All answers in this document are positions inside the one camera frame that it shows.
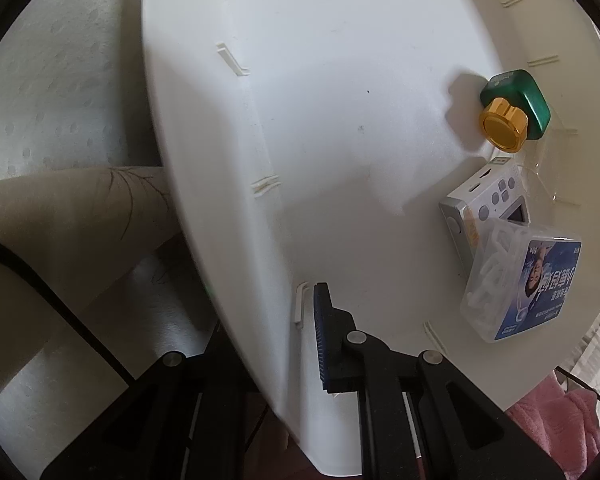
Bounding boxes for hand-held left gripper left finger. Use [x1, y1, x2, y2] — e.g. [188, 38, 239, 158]
[39, 321, 270, 480]

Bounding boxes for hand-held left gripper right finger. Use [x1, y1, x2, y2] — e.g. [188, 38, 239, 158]
[312, 281, 566, 480]

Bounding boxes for clear floss pick box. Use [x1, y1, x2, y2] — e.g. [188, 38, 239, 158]
[461, 217, 582, 343]

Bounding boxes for white compact camera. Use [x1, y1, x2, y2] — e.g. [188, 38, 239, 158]
[438, 156, 533, 266]

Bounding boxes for white plastic tray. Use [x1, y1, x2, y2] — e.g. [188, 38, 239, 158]
[141, 0, 600, 477]

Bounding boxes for green bottle with gold cap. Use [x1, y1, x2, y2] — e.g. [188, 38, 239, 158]
[477, 68, 552, 153]

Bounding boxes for pink fleece cloth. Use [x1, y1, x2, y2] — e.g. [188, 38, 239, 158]
[505, 380, 600, 461]

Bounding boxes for white patterned curtain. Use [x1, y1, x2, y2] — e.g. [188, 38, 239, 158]
[0, 0, 221, 416]

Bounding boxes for black cable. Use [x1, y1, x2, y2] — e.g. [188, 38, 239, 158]
[0, 234, 136, 386]

